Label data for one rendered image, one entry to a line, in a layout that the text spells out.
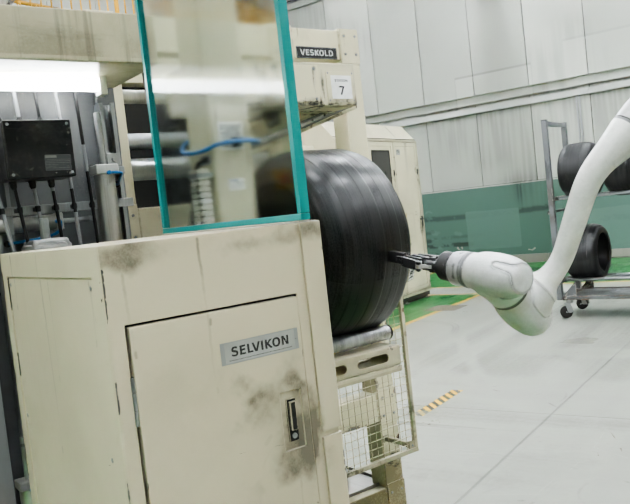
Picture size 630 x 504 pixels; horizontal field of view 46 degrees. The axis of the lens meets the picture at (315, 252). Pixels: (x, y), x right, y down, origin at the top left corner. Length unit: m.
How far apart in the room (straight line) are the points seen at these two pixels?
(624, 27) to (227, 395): 12.49
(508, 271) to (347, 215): 0.48
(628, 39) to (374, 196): 11.44
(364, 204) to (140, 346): 1.06
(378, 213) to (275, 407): 0.93
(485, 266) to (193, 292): 0.84
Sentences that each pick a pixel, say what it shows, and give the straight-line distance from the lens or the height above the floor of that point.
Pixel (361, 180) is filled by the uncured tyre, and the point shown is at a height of 1.36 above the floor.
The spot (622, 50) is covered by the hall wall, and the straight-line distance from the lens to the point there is 13.35.
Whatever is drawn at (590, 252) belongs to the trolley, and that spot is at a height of 0.63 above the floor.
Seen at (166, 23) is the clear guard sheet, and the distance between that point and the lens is 1.69.
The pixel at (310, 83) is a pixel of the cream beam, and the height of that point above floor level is 1.71.
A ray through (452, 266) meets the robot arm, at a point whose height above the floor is 1.11.
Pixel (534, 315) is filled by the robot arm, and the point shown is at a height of 0.97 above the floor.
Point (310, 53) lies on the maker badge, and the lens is 2.98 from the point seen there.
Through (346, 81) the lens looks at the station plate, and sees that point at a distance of 2.65.
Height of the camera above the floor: 1.28
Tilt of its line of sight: 3 degrees down
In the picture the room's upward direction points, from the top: 6 degrees counter-clockwise
